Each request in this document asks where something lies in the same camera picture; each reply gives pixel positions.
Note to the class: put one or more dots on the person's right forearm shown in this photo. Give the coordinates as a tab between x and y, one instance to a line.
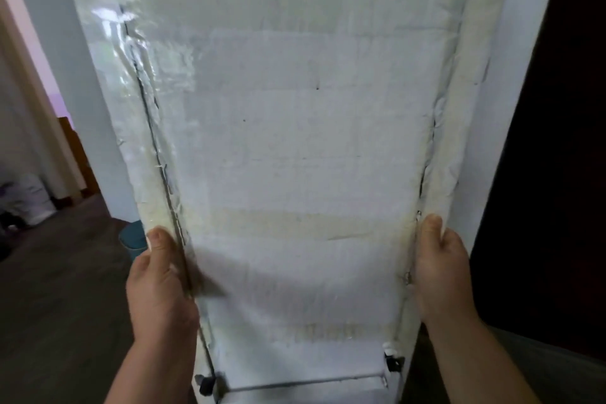
476	361

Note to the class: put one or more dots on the teal bucket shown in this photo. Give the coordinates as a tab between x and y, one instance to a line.
133	239

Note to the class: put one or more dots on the brown wooden furniture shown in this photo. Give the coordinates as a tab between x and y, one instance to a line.
78	157

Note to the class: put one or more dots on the white taped foam panel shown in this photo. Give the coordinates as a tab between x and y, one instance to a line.
293	157

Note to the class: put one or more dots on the white plastic bag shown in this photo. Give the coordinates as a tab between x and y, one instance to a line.
29	200

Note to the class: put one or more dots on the person's left hand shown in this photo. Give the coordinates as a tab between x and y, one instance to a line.
158	297

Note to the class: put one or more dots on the person's left forearm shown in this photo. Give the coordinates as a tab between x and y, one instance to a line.
154	373

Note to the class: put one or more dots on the person's right hand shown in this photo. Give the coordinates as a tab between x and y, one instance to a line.
442	276

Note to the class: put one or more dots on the person's left thumb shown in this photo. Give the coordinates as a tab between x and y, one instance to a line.
164	254

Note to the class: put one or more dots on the beige door frame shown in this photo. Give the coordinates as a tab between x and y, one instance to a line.
33	86

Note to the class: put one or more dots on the person's right thumb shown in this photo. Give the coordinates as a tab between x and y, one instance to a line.
429	238

